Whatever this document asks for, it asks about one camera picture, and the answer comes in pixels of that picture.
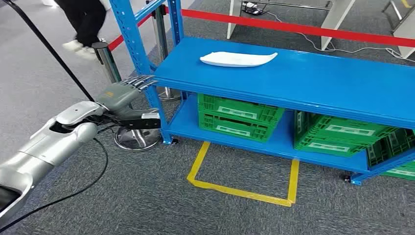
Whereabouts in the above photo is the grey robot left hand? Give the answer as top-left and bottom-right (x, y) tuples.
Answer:
(96, 75), (159, 120)

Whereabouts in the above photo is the black tether strap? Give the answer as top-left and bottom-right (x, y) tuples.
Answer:
(2, 0), (95, 102)

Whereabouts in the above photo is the short red barrier belt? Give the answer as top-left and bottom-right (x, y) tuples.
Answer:
(108, 13), (153, 52)

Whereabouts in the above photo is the long red barrier belt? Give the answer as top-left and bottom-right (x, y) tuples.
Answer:
(163, 5), (415, 48)

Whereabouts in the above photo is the black power strip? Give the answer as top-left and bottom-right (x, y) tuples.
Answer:
(241, 1), (267, 16)

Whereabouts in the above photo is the chrome stanchion post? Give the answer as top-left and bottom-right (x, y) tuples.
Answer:
(92, 38), (162, 152)
(146, 0), (182, 102)

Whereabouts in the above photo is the blue metal shelf rack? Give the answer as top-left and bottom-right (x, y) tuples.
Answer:
(108, 0), (415, 186)

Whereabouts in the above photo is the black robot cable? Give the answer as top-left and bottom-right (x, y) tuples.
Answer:
(0, 138), (109, 233)

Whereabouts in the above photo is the person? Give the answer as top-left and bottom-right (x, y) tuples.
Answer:
(53, 0), (111, 61)

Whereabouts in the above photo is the metal frame table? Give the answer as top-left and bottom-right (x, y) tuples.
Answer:
(382, 0), (415, 60)

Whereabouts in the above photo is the white curved panel part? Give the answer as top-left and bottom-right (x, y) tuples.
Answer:
(199, 51), (278, 68)

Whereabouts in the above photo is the white desk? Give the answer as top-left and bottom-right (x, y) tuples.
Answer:
(227, 0), (356, 51)

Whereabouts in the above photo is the green plastic crate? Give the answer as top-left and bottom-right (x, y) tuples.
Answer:
(198, 94), (285, 143)
(381, 161), (415, 182)
(366, 129), (415, 169)
(294, 110), (398, 158)

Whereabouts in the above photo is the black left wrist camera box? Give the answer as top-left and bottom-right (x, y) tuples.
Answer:
(112, 112), (162, 130)

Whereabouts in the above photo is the thin white cable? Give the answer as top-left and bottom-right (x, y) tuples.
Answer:
(264, 11), (415, 63)

